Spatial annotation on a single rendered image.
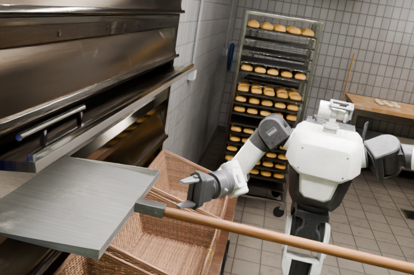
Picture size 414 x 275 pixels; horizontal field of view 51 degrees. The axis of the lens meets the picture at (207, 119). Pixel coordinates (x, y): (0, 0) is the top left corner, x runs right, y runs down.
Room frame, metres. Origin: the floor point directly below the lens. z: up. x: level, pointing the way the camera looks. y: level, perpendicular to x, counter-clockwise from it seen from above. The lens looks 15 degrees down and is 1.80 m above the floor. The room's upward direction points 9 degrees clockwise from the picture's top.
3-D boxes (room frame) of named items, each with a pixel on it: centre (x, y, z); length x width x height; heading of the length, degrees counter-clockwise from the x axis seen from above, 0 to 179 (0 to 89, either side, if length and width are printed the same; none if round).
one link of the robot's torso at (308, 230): (1.70, -0.48, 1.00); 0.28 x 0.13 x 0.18; 173
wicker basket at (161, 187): (2.37, 0.05, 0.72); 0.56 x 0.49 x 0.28; 174
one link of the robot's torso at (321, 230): (1.64, -0.47, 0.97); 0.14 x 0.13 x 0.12; 83
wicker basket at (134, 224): (1.77, 0.13, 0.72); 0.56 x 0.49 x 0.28; 172
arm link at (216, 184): (1.33, -0.04, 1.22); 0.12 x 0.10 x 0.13; 138
